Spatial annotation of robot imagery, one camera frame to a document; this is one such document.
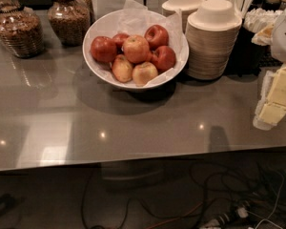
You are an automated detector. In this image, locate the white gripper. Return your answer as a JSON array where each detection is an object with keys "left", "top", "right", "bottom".
[{"left": 253, "top": 9, "right": 286, "bottom": 131}]

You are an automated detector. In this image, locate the red apple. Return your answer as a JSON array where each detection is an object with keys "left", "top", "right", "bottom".
[
  {"left": 151, "top": 46, "right": 176, "bottom": 73},
  {"left": 144, "top": 25, "right": 169, "bottom": 51},
  {"left": 91, "top": 36, "right": 117, "bottom": 63},
  {"left": 112, "top": 32, "right": 129, "bottom": 51}
]

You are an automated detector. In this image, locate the red apple back right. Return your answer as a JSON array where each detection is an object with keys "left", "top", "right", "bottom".
[{"left": 144, "top": 25, "right": 169, "bottom": 51}]

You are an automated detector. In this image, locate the yellow-red apple front right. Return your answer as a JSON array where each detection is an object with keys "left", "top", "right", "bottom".
[{"left": 133, "top": 62, "right": 158, "bottom": 87}]

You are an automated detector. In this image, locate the yellow-red apple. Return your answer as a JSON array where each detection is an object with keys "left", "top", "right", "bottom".
[
  {"left": 112, "top": 54, "right": 133, "bottom": 83},
  {"left": 133, "top": 62, "right": 158, "bottom": 87}
]

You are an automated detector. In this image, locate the orange-red apple centre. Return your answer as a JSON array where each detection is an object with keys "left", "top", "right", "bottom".
[{"left": 122, "top": 34, "right": 150, "bottom": 64}]

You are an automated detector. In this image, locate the yellow-red apple front left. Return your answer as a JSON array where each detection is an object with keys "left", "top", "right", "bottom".
[{"left": 112, "top": 54, "right": 133, "bottom": 83}]

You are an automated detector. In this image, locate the red apple back left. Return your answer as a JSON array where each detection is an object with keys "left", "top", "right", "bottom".
[{"left": 112, "top": 32, "right": 129, "bottom": 51}]

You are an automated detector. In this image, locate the red apple far left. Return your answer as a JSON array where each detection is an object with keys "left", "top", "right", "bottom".
[{"left": 91, "top": 36, "right": 117, "bottom": 63}]

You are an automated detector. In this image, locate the white ceramic bowl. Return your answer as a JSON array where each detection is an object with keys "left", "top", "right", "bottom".
[{"left": 82, "top": 9, "right": 189, "bottom": 92}]

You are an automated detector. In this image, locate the black condiment caddy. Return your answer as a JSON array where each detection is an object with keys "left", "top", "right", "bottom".
[{"left": 225, "top": 9, "right": 282, "bottom": 76}]

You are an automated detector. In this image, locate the front stack of paper bowls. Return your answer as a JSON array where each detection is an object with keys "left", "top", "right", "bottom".
[{"left": 185, "top": 0, "right": 242, "bottom": 81}]

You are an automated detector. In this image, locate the dark bottle with cap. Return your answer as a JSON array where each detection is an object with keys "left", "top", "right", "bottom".
[{"left": 262, "top": 0, "right": 280, "bottom": 10}]

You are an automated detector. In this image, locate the power strip on floor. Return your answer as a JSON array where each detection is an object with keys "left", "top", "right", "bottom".
[{"left": 199, "top": 205, "right": 249, "bottom": 229}]

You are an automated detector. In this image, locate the glass jar of granola middle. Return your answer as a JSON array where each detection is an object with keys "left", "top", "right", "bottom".
[{"left": 48, "top": 0, "right": 91, "bottom": 46}]

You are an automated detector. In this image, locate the glass jar of granola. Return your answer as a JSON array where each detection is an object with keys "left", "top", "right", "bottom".
[
  {"left": 0, "top": 0, "right": 44, "bottom": 58},
  {"left": 48, "top": 0, "right": 91, "bottom": 46}
]

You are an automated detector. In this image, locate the glass jar of granola left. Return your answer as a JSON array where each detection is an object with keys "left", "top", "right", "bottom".
[{"left": 0, "top": 0, "right": 44, "bottom": 58}]

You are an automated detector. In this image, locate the orange floor cable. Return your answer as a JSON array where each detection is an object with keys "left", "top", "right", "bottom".
[{"left": 146, "top": 200, "right": 208, "bottom": 229}]

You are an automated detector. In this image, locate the black floor cable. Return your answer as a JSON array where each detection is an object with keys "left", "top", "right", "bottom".
[{"left": 80, "top": 169, "right": 211, "bottom": 229}]

